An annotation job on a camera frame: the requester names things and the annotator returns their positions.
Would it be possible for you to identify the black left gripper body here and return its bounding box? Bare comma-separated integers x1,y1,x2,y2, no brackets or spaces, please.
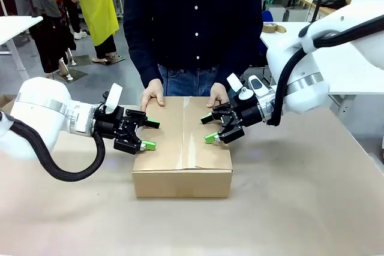
95,104,139,142

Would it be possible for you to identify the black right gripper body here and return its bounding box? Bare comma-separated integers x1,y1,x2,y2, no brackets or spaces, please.
231,102,268,128

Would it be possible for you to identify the brown cardboard box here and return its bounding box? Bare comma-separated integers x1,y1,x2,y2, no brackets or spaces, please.
131,96,234,199

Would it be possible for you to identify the person's left forearm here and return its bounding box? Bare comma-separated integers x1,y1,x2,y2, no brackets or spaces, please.
218,34,264,92

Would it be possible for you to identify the person's right forearm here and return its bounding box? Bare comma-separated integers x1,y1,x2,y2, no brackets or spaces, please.
127,34,164,89

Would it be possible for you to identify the person's left hand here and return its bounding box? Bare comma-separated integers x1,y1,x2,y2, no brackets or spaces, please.
206,83,230,109

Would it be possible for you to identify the person's right hand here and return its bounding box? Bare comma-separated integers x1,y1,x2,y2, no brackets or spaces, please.
140,79,167,112

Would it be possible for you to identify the flat metal mannequin base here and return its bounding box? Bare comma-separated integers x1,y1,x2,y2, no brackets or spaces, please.
91,53,127,67
58,66,89,83

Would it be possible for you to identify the brown packing tape roll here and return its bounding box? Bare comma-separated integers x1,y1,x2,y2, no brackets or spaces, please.
262,22,287,35

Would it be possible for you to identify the person in navy shirt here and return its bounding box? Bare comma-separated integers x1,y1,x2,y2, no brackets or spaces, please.
122,0,265,98

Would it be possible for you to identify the white work table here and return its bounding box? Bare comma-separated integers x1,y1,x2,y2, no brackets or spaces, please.
259,21,384,149

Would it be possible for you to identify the flat cardboard piece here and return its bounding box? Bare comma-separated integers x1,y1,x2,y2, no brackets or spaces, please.
0,94,18,112

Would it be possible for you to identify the yellow apron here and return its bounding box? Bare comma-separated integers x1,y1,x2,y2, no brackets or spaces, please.
76,0,120,47

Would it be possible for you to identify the mannequin in dark grey dress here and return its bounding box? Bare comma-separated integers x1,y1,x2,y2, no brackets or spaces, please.
2,0,77,74

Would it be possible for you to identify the person with white sneakers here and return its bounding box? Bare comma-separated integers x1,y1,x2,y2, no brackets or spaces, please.
63,0,88,41

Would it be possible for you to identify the wooden desk with black items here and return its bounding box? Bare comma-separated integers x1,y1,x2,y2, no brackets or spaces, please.
299,0,349,17

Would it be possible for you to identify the white side table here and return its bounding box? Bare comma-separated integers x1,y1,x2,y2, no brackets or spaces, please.
0,15,44,83

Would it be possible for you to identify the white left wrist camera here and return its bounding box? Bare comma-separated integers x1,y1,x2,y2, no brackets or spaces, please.
105,83,124,115

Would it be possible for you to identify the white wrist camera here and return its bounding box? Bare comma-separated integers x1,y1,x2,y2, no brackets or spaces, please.
105,83,124,115
226,73,248,101

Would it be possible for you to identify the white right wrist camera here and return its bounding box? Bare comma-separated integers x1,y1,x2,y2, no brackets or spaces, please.
226,73,248,101

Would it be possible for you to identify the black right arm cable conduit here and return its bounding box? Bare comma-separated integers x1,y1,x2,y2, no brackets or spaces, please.
266,14,384,127

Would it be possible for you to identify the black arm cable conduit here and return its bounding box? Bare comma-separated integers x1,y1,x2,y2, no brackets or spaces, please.
0,111,107,183
266,14,384,127

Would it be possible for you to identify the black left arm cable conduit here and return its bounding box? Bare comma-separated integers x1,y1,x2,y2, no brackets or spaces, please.
0,111,107,183

